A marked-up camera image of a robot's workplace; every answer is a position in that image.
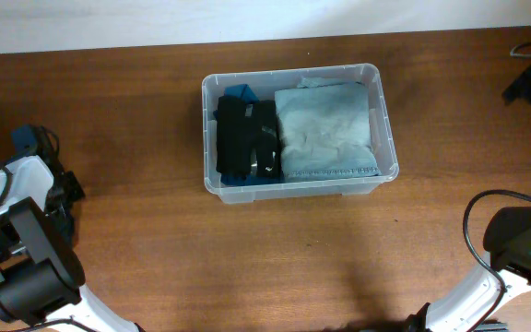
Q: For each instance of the teal blue garment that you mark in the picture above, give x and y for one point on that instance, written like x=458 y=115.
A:
x=242 y=91

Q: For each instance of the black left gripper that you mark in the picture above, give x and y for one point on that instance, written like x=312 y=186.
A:
x=73 y=191

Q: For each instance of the clear plastic storage bin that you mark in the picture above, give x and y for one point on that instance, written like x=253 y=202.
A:
x=264 y=84

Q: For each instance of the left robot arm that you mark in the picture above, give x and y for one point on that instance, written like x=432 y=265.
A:
x=42 y=282

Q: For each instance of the light blue jeans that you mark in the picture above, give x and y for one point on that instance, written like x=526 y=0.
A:
x=324 y=122

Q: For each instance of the dark navy garment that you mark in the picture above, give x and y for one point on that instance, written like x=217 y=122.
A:
x=65 y=223

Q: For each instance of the dark blue jeans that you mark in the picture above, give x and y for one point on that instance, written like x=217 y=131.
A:
x=331 y=173

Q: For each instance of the black garment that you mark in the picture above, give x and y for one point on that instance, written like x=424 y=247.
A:
x=242 y=138

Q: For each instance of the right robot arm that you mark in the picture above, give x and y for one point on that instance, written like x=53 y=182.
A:
x=502 y=273

